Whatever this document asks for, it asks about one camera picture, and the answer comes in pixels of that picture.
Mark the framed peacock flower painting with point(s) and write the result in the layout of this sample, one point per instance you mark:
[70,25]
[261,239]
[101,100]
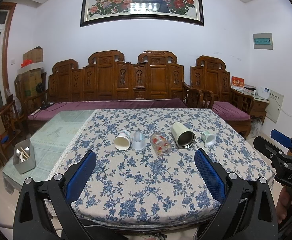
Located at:
[98,11]

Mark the carved wooden sofa bench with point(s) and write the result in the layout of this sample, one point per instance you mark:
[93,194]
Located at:
[107,77]

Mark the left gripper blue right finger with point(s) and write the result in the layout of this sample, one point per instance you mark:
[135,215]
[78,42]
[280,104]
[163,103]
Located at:
[246,209]

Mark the wooden chair at left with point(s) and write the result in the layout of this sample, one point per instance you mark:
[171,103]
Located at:
[10,130]

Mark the grey box with utensils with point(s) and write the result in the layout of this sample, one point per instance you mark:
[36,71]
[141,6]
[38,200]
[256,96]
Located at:
[23,158]

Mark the purple sofa cushion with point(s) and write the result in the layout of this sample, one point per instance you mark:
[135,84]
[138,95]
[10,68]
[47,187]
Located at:
[50,112]

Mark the person's right hand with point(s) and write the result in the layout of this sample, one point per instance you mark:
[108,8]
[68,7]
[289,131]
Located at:
[284,201]

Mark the cream steel thermos cup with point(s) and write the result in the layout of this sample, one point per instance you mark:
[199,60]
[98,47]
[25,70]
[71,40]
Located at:
[183,136]

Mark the white striped paper cup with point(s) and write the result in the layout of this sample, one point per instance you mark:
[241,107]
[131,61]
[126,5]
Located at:
[122,141]

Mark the wall electrical panel box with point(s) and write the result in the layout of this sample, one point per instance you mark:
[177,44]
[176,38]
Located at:
[263,41]

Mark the wooden side table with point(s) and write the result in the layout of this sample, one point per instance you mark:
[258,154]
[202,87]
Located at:
[258,110]

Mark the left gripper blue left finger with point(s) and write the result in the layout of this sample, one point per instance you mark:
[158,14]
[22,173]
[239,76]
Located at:
[31,219]

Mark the blue floral tablecloth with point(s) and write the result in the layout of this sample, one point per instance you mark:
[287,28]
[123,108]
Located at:
[140,189]

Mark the clear plastic cup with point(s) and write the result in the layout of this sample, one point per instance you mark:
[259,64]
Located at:
[138,141]

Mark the purple armchair cushion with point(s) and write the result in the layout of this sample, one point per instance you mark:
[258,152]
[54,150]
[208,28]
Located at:
[229,112]

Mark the stacked cardboard boxes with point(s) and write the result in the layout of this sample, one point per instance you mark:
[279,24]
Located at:
[25,83]

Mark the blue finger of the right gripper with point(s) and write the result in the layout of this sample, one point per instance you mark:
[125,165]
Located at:
[281,138]

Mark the top cardboard box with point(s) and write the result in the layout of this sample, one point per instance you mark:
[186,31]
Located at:
[36,55]

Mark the white device on side table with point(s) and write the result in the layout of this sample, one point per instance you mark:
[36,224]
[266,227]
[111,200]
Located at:
[263,92]

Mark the wooden door frame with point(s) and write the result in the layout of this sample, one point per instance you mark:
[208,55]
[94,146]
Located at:
[10,8]

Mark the red gift box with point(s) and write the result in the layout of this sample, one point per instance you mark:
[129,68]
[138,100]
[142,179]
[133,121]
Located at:
[237,82]

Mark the white wall board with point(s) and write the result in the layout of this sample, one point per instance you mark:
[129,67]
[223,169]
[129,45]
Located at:
[274,108]

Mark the carved wooden armchair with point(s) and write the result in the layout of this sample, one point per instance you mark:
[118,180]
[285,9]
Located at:
[210,76]

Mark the small green white cup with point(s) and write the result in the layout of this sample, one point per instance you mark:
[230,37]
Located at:
[208,138]

